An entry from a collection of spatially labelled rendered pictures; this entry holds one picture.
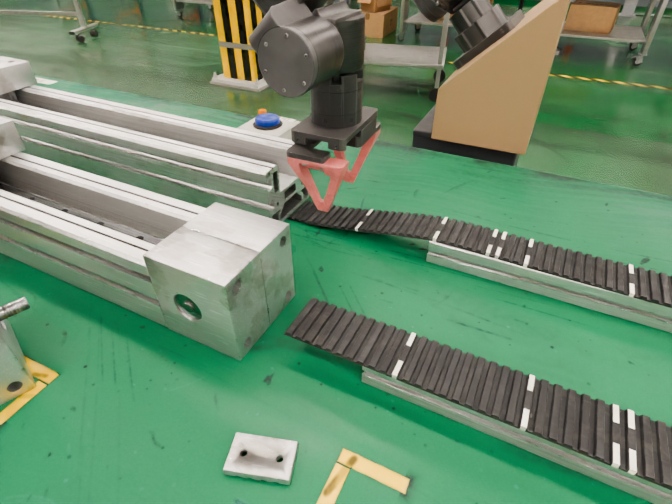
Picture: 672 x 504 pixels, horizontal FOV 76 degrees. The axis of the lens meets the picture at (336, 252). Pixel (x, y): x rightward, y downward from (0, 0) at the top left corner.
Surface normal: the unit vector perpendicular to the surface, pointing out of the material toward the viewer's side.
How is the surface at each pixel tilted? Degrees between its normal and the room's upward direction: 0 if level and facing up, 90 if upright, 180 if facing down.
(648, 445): 0
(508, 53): 90
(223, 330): 90
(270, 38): 90
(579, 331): 0
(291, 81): 90
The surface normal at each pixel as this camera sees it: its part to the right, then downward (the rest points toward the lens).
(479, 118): -0.44, 0.55
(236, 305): 0.89, 0.28
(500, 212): 0.00, -0.79
